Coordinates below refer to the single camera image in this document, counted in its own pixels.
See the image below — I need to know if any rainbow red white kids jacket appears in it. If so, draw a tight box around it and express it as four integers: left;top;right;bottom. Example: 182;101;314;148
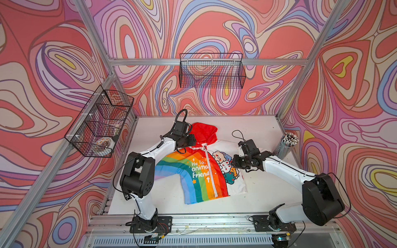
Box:
155;123;247;205

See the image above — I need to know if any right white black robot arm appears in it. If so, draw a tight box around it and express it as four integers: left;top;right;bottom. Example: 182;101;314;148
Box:
232;139;345;230

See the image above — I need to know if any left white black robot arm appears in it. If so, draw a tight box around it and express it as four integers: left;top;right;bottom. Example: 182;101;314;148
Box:
119;109;196;231

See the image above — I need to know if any clear cup of pencils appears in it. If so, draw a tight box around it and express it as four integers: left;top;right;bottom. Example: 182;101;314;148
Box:
274;132;299;159

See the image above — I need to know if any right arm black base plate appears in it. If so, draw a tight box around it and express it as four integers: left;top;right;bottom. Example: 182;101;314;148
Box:
248;215;297;234

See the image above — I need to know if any black wire basket back wall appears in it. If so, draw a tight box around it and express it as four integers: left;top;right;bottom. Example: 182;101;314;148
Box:
179;52;247;89

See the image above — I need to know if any black wire basket wall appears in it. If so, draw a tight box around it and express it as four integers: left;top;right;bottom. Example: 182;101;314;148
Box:
64;86;134;158
179;52;247;89

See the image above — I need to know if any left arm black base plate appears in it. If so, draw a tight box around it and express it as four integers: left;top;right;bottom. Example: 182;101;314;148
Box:
129;216;173;236

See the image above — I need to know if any black wire basket left wall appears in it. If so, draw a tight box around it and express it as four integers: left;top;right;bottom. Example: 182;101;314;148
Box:
64;86;134;158

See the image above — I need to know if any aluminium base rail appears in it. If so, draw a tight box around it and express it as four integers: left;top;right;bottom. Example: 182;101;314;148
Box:
81;213;349;248

